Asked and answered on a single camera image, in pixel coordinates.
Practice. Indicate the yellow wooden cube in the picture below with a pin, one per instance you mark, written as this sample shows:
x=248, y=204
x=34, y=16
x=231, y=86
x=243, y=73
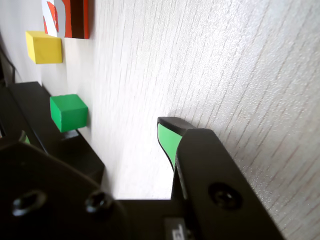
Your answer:
x=45, y=48

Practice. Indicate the red white printed carton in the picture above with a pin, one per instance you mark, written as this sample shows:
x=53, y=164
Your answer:
x=75, y=17

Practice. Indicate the black cardboard box tray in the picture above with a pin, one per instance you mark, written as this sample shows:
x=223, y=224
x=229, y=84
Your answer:
x=62, y=147

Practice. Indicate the green wooden cube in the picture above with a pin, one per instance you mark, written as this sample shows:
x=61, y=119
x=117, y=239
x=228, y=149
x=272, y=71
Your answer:
x=70, y=112

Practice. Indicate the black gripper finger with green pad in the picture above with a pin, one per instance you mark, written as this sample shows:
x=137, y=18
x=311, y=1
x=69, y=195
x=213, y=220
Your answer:
x=50, y=187
x=212, y=162

